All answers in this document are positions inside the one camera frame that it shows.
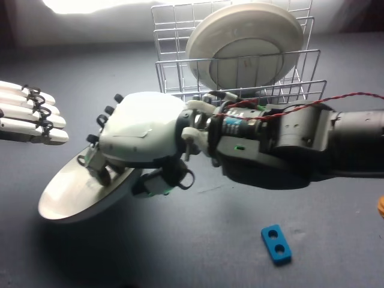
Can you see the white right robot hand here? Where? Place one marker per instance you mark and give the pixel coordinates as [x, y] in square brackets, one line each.
[141, 126]

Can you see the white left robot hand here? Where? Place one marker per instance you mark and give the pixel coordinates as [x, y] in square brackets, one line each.
[18, 117]

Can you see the orange swirl cookie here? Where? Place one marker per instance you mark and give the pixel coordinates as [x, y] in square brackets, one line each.
[381, 205]

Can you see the white plate with worn print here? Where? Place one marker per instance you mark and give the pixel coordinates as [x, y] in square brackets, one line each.
[75, 195]

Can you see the white plate with hedgehog print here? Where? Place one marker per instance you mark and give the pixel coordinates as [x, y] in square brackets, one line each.
[234, 33]

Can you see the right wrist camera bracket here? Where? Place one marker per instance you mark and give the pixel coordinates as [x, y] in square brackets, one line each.
[195, 133]

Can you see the blue block with two holes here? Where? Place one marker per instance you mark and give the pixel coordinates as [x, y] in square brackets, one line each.
[276, 244]

